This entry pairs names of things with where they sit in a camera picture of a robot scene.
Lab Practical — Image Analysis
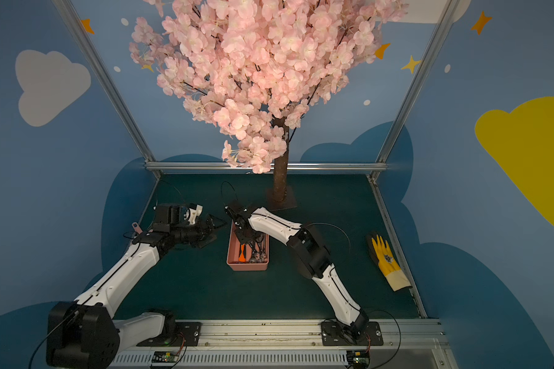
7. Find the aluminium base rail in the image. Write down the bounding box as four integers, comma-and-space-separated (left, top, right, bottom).
54, 319, 458, 369

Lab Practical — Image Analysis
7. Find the pink plastic dustpan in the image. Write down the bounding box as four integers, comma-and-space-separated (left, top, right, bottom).
130, 222, 143, 239

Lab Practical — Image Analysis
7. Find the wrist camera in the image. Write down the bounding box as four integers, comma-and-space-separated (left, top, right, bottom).
153, 203, 203, 226
224, 200, 249, 224

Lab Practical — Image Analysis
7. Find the orange handled adjustable wrench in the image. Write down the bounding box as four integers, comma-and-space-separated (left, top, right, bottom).
238, 244, 247, 264

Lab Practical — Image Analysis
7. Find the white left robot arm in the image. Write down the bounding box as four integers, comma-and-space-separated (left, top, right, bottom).
46, 215, 226, 368

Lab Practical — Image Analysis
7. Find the pink plastic storage box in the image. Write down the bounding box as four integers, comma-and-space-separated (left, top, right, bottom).
226, 223, 269, 272

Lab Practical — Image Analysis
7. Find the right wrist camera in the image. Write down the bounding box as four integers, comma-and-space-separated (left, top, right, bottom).
224, 200, 249, 224

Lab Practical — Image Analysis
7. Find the aluminium frame back bar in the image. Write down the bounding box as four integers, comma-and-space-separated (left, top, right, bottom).
145, 161, 388, 174

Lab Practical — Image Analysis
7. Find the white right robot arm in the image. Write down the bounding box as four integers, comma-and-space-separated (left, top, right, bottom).
225, 204, 369, 340

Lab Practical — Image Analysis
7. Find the pink cherry blossom tree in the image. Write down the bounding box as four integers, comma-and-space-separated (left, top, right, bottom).
129, 0, 408, 204

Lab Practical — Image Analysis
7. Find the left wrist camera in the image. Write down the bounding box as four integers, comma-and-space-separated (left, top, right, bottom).
153, 203, 203, 226

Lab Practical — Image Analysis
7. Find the yellow rubber glove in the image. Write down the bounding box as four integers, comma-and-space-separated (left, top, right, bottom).
367, 233, 412, 292

